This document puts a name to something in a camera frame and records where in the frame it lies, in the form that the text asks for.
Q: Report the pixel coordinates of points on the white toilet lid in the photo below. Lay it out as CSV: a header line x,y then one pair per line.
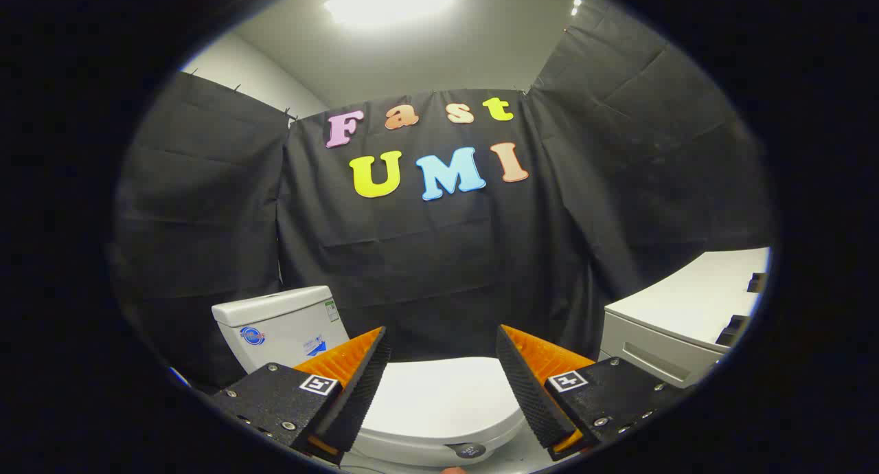
x,y
439,395

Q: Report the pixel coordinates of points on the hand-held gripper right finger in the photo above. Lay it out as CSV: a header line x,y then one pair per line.
x,y
529,391

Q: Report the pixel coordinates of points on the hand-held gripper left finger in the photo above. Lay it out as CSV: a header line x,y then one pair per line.
x,y
362,385

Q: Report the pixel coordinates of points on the ceiling light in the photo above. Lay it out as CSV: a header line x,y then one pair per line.
x,y
391,0

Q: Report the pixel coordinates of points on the white toilet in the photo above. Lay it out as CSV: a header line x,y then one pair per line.
x,y
281,323

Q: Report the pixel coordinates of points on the black lid pull tab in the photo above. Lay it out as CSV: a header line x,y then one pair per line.
x,y
468,450

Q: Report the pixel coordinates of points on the black backdrop cloth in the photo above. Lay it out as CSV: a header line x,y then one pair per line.
x,y
426,268

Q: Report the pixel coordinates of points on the white drawer cabinet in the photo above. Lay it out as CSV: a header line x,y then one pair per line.
x,y
680,302

